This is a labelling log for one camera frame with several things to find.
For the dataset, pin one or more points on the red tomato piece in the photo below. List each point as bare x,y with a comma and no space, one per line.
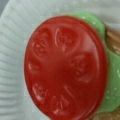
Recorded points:
66,68

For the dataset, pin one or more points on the brown toast slice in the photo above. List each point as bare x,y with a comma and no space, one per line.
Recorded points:
113,39

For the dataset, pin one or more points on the green lettuce piece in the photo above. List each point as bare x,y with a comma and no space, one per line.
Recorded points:
111,99

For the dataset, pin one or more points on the white paper plate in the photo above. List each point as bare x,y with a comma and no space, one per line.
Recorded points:
17,22

